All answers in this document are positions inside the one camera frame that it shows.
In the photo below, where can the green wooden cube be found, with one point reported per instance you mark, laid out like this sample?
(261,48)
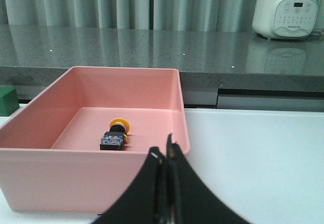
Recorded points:
(9,101)

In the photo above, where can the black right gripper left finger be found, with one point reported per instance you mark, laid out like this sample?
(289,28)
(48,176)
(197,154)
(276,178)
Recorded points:
(142,201)

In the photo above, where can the yellow push button switch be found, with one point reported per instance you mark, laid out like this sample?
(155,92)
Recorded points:
(117,137)

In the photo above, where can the grey pleated curtain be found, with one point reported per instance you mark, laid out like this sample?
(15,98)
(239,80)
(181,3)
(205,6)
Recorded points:
(180,15)

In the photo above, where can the white blender appliance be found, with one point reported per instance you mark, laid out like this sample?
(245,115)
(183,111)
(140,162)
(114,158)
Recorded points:
(285,19)

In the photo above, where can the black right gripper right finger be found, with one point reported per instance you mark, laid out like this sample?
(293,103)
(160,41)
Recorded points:
(190,200)

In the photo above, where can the grey stone counter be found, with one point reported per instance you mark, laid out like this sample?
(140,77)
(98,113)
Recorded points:
(37,55)

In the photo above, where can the pink plastic bin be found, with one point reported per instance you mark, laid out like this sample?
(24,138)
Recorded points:
(50,149)

